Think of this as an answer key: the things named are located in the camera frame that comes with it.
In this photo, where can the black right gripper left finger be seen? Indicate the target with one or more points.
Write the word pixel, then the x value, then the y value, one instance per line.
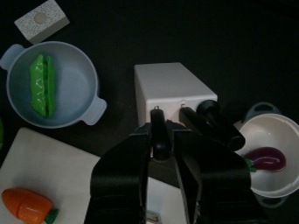
pixel 120 175

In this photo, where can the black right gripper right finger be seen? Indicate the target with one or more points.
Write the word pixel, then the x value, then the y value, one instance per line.
pixel 218 180

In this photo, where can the purple toy eggplant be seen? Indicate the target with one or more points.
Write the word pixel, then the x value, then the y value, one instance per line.
pixel 266 159

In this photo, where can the white cutting board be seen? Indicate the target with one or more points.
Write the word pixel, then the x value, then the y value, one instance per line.
pixel 51 163

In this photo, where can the orange toy carrot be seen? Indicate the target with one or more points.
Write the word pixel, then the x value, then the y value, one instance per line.
pixel 27 205

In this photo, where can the light blue pan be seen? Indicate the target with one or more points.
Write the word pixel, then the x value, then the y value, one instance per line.
pixel 74 87

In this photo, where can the white knife block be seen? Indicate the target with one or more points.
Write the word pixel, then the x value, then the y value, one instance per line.
pixel 171 87

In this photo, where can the green toy pea pod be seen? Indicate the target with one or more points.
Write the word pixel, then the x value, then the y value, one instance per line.
pixel 41 87

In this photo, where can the grey speckled toy block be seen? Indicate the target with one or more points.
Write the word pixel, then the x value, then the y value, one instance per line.
pixel 43 20

